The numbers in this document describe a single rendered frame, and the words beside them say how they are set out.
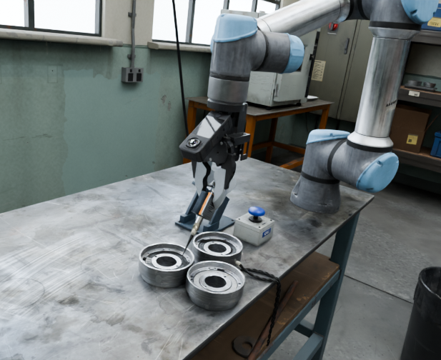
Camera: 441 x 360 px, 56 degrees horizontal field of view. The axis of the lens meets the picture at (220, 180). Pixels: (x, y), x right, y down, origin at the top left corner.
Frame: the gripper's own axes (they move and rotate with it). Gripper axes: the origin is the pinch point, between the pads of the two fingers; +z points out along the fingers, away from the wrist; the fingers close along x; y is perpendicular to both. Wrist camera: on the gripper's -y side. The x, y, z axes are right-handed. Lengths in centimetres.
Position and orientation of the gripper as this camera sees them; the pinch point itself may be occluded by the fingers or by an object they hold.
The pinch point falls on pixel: (208, 201)
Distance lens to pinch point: 83.4
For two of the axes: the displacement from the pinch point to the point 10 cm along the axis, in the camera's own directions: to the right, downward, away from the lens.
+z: -1.2, 9.4, 3.3
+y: 5.7, -2.1, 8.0
